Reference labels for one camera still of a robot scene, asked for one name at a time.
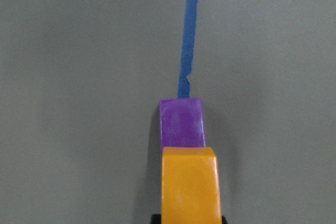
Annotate purple trapezoid block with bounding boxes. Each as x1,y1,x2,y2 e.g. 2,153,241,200
159,98,206,148

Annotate orange trapezoid block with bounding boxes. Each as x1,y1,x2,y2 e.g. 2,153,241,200
161,147,222,223

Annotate blue tape grid lines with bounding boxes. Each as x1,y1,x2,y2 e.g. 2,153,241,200
177,0,198,99

